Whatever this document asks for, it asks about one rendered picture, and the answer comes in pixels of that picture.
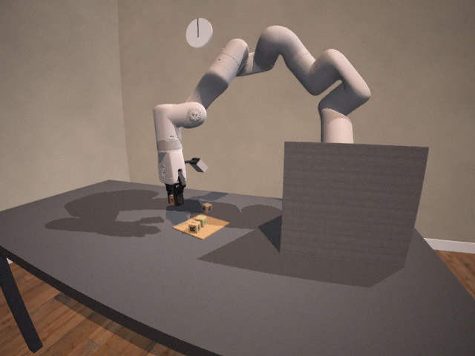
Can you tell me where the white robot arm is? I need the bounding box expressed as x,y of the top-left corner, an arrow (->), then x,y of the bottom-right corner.
154,26 -> 370,151

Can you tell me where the orange flat mat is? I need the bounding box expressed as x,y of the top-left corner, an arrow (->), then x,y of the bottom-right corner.
173,214 -> 230,240

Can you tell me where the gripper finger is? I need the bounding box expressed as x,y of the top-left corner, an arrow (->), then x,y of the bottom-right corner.
165,184 -> 174,204
173,169 -> 186,206

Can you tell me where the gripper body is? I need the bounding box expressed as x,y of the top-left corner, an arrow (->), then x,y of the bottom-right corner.
157,148 -> 186,185

